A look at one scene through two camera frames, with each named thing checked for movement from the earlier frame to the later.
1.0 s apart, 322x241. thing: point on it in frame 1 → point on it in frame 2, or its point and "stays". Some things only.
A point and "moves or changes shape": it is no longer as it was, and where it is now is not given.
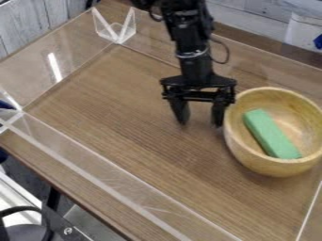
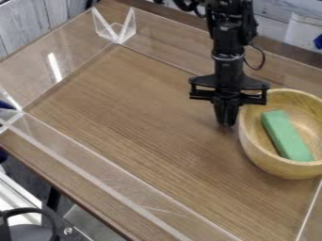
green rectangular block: [269, 135] → [285, 136]
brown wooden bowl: [297, 115] moves or changes shape
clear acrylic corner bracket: [117, 32] stays
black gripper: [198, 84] → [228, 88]
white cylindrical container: [304, 29] stays
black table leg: [54, 199] stays
